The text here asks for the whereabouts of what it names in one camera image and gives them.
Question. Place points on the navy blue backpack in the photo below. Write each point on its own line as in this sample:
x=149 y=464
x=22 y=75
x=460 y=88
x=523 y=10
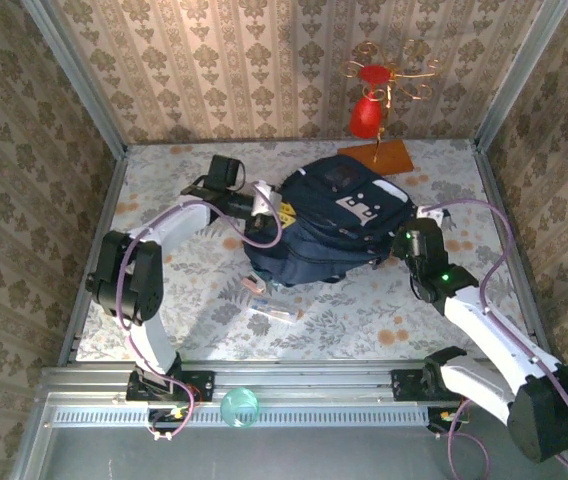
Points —
x=314 y=250

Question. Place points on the small pink eraser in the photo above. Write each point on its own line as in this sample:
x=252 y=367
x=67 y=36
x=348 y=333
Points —
x=253 y=285

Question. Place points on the clear plastic pen packet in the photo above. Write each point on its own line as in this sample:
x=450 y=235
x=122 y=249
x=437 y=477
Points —
x=276 y=310

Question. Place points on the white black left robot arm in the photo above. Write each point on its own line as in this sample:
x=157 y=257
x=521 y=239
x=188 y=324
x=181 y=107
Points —
x=189 y=222

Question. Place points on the red wine glass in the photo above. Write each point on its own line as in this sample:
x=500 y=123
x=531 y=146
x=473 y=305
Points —
x=366 y=120

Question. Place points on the floral tablecloth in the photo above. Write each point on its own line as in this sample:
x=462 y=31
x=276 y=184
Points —
x=339 y=340

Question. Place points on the small black circuit board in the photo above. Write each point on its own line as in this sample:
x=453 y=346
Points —
x=436 y=422
x=164 y=420

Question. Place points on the aluminium side rail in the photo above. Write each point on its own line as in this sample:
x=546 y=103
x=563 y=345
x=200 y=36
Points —
x=485 y=165
x=106 y=200

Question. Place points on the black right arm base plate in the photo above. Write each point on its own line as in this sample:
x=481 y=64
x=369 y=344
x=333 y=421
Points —
x=406 y=385

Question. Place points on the long aluminium base rail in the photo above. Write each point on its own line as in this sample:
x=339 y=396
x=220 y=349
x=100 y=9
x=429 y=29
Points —
x=304 y=380

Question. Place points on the aluminium corner post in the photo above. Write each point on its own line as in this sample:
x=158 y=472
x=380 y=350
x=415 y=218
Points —
x=520 y=75
x=79 y=80

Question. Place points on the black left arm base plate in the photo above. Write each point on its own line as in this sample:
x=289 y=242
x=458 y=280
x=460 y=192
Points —
x=204 y=385

